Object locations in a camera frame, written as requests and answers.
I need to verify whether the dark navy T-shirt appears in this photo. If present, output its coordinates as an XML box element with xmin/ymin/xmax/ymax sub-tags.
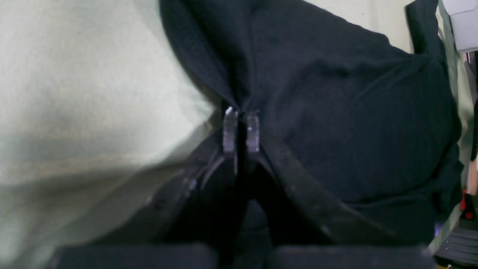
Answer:
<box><xmin>159</xmin><ymin>0</ymin><xmax>464</xmax><ymax>247</ymax></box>

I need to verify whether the light green table cloth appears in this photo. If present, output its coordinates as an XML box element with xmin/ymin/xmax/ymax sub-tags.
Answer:
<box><xmin>0</xmin><ymin>0</ymin><xmax>475</xmax><ymax>269</ymax></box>

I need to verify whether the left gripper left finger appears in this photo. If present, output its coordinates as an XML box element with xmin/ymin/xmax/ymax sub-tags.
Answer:
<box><xmin>94</xmin><ymin>107</ymin><xmax>239</xmax><ymax>245</ymax></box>

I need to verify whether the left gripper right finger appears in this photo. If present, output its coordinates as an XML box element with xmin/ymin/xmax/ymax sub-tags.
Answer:
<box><xmin>245</xmin><ymin>112</ymin><xmax>404</xmax><ymax>245</ymax></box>

